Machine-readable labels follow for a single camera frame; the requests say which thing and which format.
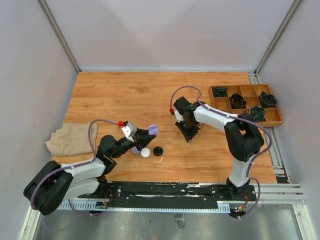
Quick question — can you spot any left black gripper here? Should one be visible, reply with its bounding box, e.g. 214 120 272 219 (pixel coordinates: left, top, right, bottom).
111 127 156 159

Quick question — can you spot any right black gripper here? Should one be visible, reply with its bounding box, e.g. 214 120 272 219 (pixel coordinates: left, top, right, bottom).
175 117 200 141

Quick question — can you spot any purple charging case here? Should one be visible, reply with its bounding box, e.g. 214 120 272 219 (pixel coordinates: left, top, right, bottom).
148 124 160 136
131 147 140 154

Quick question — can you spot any white earbud charging case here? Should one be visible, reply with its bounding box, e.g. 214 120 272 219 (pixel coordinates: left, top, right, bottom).
140 147 151 158

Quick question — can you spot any black earbud charging case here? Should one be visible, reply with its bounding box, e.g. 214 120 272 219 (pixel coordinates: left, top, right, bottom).
152 146 164 156

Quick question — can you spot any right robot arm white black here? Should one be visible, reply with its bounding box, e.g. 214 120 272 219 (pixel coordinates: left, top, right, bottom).
169 97 265 200

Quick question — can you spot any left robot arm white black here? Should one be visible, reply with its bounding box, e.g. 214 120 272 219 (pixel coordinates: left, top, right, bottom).
23 124 159 216

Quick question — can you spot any rolled dark tie top left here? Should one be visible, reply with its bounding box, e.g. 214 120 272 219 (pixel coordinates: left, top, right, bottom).
212 86 229 98

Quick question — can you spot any rolled dark tie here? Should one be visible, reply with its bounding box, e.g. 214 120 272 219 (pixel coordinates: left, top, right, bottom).
212 86 229 98
258 91 277 108

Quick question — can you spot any wooden compartment tray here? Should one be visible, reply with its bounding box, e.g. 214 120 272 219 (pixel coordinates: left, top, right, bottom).
208 84 284 129

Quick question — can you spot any rolled black tie centre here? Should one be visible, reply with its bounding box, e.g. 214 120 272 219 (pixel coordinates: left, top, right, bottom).
229 93 247 109

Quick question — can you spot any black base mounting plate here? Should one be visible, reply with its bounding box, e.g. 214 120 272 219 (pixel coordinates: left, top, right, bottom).
79 181 257 206

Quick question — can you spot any beige folded cloth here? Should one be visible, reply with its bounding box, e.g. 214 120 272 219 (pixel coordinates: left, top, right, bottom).
45 123 92 156

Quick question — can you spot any rolled blue yellow tie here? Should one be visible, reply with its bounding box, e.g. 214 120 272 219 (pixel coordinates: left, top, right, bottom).
248 105 266 122

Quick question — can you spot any rolled dark tie right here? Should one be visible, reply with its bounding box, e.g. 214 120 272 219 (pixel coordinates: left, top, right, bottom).
258 91 277 108

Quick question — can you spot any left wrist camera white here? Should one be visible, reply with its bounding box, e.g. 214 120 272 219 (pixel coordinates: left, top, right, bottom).
121 122 137 141

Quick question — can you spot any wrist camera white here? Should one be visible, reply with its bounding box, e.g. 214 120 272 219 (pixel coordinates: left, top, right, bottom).
174 109 184 123
121 122 137 141

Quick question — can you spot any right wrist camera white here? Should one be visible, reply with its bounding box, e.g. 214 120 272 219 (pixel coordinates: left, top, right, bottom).
174 109 184 123

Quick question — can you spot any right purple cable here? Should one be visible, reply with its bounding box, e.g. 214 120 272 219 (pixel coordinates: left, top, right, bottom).
168 85 273 221

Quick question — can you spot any white slotted cable duct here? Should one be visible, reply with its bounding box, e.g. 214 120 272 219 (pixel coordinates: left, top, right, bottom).
58 199 231 214

